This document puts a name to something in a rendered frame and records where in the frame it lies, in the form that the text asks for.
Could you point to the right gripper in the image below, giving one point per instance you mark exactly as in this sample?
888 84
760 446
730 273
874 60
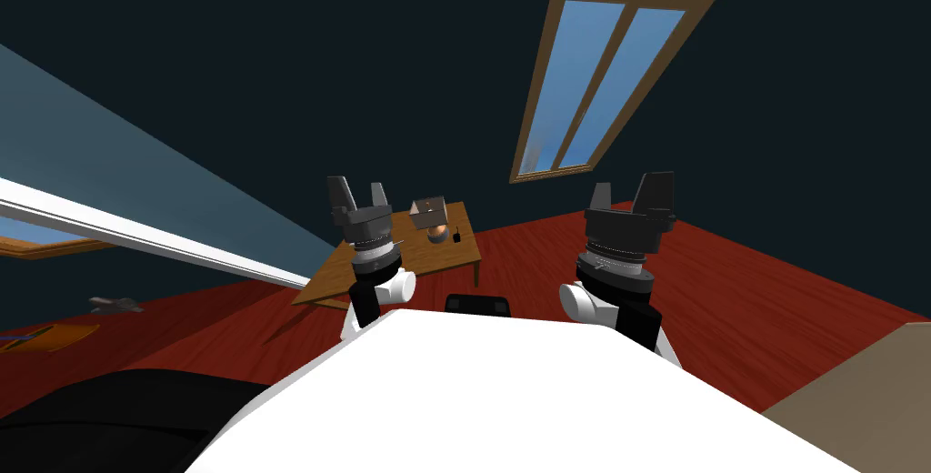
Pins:
625 231

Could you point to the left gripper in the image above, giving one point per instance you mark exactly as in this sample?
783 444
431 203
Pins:
364 223

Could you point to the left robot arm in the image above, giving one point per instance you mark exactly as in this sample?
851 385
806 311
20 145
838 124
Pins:
374 280

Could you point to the brown wooden table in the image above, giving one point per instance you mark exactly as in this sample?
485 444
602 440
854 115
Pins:
429 258

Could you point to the wooden framed window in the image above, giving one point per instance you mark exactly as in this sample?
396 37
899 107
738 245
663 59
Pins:
36 241
582 87

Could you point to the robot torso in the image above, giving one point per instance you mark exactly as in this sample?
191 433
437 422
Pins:
465 400

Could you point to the grey-blue door leaf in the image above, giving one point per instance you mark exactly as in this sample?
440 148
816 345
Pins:
109 160

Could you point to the beige block furniture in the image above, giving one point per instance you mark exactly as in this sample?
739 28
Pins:
865 407

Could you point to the orange flat mat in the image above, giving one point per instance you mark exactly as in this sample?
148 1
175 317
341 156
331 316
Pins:
51 337

